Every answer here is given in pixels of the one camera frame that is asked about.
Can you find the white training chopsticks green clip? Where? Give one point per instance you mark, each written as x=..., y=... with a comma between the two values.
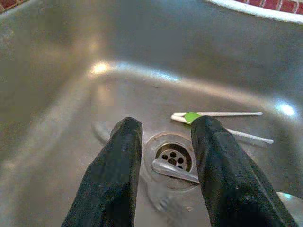
x=189, y=117

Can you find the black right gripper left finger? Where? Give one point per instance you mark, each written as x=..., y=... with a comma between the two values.
x=111, y=184

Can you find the steel sink drain strainer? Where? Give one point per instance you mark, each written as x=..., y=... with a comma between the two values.
x=172, y=153

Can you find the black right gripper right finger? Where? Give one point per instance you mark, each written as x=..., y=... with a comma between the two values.
x=227, y=184

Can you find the empty steel sink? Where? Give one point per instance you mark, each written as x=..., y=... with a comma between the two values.
x=165, y=59

